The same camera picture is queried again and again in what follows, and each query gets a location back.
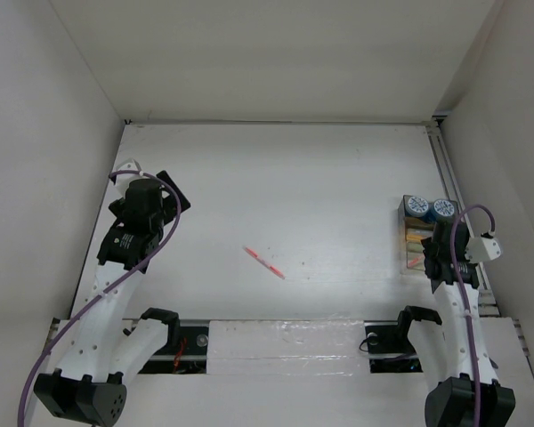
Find red thin pen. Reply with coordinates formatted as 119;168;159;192
243;246;286;279

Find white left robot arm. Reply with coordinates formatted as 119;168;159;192
23;169;190;426

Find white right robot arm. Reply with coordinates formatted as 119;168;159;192
393;220;516;426

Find clear plastic container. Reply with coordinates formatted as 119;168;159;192
400;250;425;275

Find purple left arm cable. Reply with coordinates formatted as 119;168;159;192
16;171;182;427

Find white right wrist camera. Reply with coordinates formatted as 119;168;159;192
465;235;503;264

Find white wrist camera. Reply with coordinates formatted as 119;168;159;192
465;235;503;264
109;158;143;197

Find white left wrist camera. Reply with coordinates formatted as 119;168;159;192
109;158;143;197

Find aluminium side rail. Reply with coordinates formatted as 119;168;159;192
426;116;524;352

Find aluminium front rail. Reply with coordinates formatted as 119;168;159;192
48;316;433;375

